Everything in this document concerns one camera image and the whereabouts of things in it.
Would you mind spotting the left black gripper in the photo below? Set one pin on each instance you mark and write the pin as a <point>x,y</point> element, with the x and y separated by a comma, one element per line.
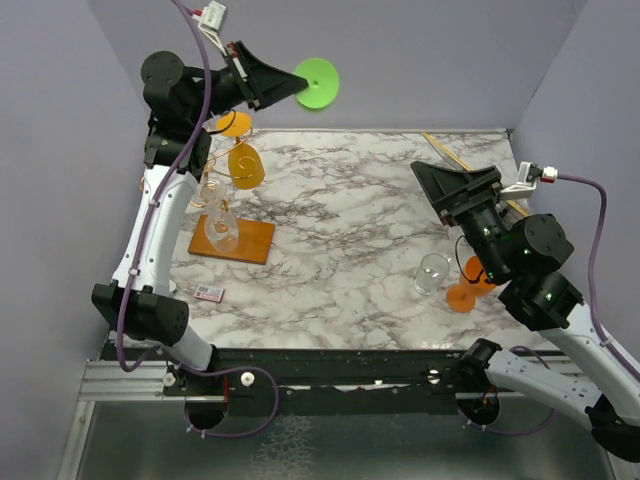
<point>263,85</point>

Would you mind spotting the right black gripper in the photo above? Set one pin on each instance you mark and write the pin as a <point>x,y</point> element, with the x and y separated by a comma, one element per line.
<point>454,192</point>

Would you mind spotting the green plastic wine glass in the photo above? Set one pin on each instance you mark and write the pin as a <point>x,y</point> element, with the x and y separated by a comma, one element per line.
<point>323,83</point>

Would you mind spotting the clear stemmed glass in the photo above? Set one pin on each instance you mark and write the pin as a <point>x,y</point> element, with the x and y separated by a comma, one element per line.
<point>431,273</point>

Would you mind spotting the yellow plastic wine glass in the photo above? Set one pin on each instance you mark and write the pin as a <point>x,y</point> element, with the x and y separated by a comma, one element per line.
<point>244,165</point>

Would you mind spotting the orange plastic wine glass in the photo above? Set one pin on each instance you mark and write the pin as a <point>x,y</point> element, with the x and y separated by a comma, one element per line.
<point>473,283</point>

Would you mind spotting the clear wine glass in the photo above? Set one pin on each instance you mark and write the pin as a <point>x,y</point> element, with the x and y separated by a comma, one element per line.
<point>220,225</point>

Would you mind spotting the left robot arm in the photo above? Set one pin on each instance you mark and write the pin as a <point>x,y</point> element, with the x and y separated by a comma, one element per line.
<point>136,303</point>

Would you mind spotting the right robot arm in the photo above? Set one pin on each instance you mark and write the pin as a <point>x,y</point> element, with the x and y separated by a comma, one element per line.
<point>525,260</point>

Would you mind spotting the small whiteboard on stand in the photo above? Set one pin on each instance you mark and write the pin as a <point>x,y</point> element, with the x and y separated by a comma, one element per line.
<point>456,163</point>

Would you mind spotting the small red white box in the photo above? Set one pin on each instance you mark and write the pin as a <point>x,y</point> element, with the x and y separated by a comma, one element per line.
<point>209,293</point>

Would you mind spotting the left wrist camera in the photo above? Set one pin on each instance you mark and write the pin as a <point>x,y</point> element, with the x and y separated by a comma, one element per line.
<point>210,20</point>

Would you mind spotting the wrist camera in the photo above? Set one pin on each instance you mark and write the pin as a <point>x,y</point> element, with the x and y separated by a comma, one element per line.
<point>527,180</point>
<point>210,20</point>

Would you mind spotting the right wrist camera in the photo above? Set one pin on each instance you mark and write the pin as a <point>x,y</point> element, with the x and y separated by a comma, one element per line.
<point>527,180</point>

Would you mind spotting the gold wire glass rack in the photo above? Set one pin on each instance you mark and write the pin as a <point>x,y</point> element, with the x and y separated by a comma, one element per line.
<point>255,237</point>

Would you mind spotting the black metal base rail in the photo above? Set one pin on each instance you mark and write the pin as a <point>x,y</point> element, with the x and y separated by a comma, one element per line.
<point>258,382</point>

